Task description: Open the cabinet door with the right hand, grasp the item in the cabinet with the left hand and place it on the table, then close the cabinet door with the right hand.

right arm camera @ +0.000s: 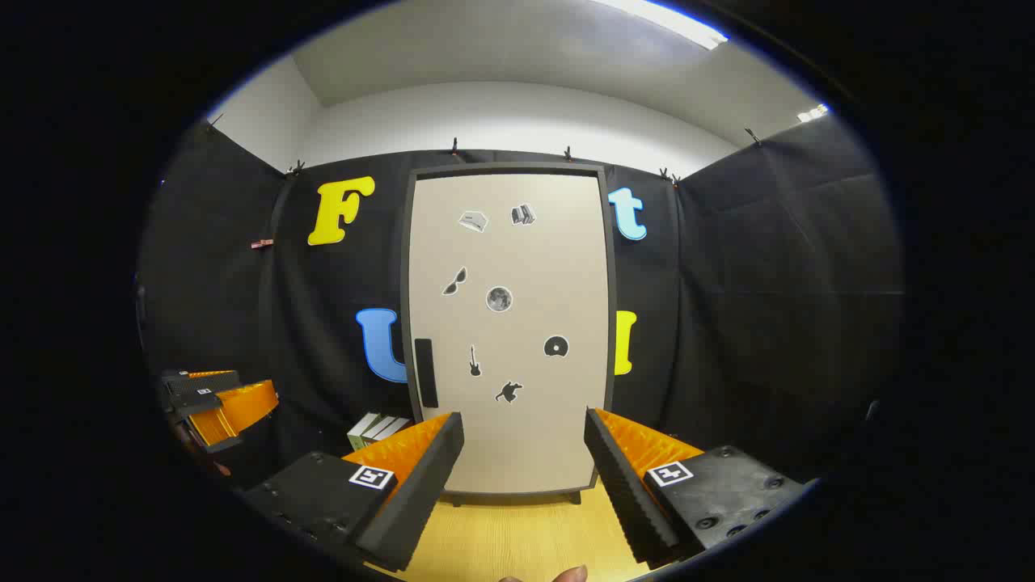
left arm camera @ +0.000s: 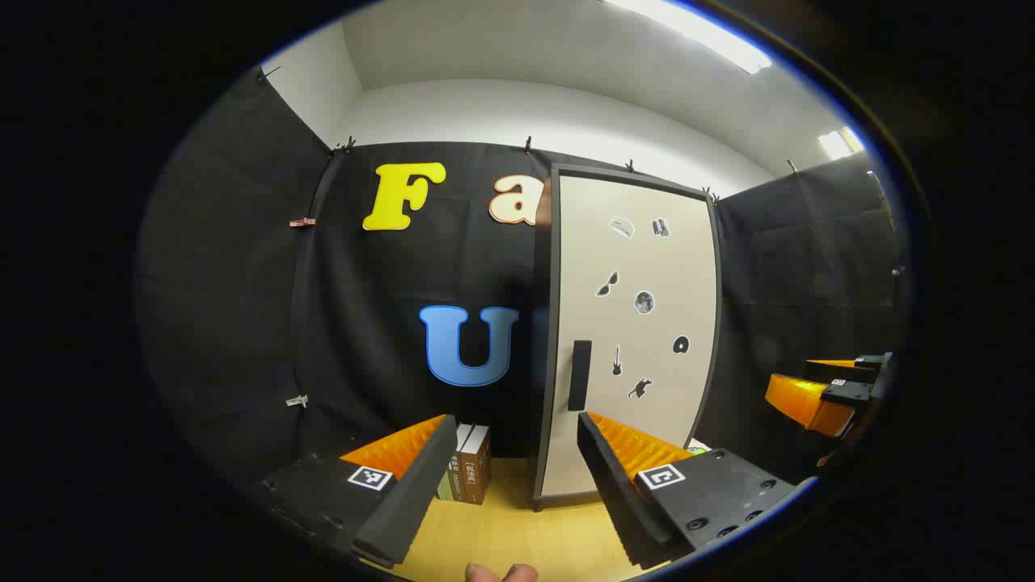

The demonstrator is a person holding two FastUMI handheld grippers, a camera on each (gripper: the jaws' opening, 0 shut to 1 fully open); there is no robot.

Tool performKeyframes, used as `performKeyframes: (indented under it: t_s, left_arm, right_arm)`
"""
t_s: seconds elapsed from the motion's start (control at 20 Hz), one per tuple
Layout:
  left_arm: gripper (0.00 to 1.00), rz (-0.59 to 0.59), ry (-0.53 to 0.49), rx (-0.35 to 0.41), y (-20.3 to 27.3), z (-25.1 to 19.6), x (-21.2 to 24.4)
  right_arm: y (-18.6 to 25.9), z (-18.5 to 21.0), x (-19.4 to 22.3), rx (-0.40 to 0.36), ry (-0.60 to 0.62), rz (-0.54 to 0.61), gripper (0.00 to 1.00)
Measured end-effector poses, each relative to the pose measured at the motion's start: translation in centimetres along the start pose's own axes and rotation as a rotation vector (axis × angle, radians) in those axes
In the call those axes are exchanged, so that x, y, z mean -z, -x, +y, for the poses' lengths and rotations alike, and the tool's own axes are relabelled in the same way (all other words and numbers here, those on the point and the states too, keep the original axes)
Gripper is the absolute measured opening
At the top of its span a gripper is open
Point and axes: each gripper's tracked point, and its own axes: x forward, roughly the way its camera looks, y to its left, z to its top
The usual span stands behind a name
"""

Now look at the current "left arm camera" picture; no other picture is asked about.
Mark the black backdrop cloth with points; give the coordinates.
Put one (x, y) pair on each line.
(242, 283)

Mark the dark grey cabinet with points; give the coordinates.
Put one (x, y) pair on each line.
(547, 364)

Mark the dark brown book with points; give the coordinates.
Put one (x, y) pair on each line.
(461, 444)

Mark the long ceiling strip light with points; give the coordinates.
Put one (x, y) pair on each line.
(695, 28)

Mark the reddish brown book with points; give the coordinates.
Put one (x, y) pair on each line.
(477, 477)

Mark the green spine book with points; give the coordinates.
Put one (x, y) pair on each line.
(444, 489)

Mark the short ceiling light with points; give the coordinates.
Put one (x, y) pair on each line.
(837, 144)

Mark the green and white packet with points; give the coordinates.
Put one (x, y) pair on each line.
(697, 447)

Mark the light grey cabinet door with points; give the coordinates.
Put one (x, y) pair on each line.
(647, 420)

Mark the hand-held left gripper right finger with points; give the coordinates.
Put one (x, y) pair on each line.
(618, 501)

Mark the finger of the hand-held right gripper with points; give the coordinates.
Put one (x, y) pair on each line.
(841, 373)
(845, 392)

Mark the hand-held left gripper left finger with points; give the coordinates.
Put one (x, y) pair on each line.
(412, 501)

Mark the white clip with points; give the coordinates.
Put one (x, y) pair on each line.
(297, 400)

